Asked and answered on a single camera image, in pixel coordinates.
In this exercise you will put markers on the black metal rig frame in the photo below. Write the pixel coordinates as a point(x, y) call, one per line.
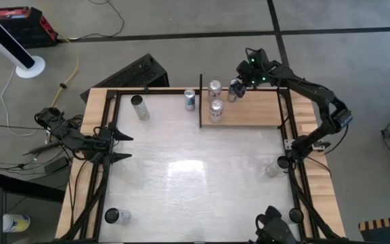
point(154, 91)

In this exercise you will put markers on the white wipes canister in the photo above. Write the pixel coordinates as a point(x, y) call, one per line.
point(15, 223)

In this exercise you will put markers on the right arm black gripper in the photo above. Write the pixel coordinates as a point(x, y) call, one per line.
point(247, 74)

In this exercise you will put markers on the wooden shelf with black frame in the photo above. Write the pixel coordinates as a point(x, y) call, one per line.
point(256, 108)

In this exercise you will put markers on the black and red toolbox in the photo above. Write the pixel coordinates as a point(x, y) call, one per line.
point(22, 30)

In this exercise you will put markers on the silver Diet Coke can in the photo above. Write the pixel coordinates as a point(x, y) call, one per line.
point(216, 113)
point(214, 91)

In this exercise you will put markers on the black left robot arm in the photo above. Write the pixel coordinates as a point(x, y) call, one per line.
point(69, 135)

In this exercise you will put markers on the white floor stand round base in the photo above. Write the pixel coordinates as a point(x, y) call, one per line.
point(30, 67)

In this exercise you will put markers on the tall white black-topped can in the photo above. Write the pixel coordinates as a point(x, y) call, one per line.
point(273, 169)
point(296, 215)
point(142, 112)
point(122, 217)

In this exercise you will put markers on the black power brick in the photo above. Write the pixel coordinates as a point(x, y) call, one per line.
point(56, 165)

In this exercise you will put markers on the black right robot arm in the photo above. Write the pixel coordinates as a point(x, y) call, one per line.
point(317, 91)

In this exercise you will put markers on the black keyboard-like crate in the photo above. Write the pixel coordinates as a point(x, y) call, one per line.
point(134, 72)

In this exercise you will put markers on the blue silver Red Bull can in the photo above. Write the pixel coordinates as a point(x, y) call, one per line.
point(190, 101)
point(231, 97)

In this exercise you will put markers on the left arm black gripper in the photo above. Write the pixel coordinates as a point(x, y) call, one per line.
point(102, 145)

